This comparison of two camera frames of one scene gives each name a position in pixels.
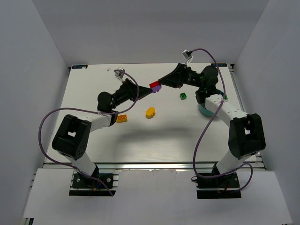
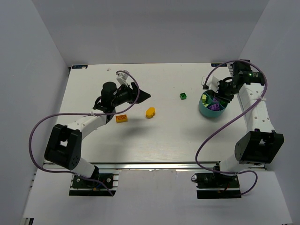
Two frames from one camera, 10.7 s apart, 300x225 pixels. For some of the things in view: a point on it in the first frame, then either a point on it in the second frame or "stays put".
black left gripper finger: (143, 89) -> (142, 96)
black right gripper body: (181, 76) -> (225, 93)
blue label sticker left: (79, 66) stays put
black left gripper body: (131, 90) stays put
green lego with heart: (183, 96) stays put
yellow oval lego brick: (150, 112) stays put
